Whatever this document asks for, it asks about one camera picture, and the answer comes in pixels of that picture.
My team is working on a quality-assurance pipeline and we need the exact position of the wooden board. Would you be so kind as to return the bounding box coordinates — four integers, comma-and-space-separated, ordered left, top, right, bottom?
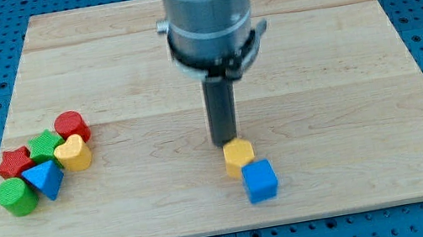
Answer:
0, 0, 423, 237

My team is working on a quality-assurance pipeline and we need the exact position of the yellow heart block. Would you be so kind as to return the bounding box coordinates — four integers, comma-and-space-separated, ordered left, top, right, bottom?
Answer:
54, 134, 93, 171

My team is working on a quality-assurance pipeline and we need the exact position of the green star block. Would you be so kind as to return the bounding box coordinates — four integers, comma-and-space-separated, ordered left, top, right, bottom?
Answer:
28, 129, 65, 169

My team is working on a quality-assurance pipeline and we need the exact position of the red cylinder block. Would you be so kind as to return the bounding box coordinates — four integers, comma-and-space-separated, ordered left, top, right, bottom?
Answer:
53, 110, 92, 143

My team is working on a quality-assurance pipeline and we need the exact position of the blue cube block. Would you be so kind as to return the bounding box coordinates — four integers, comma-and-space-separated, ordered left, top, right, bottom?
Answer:
241, 159, 278, 204

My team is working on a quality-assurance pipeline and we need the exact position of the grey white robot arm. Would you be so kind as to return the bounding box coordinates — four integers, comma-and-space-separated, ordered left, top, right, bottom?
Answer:
156, 0, 267, 83

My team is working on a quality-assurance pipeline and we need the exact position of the yellow hexagon block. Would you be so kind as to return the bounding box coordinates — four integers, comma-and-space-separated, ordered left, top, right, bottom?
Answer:
222, 138, 255, 180

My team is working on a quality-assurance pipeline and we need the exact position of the red star block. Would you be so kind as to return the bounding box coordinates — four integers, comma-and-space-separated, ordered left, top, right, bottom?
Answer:
0, 145, 35, 179

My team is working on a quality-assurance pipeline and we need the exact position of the green cylinder block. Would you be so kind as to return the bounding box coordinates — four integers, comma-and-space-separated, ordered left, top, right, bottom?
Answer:
0, 177, 39, 217

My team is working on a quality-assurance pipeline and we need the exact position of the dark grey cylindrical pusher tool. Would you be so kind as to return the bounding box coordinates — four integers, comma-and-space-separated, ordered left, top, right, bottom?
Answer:
202, 77, 237, 147

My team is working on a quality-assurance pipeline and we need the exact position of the blue triangle block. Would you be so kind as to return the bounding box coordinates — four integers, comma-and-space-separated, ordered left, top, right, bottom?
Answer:
22, 161, 64, 201

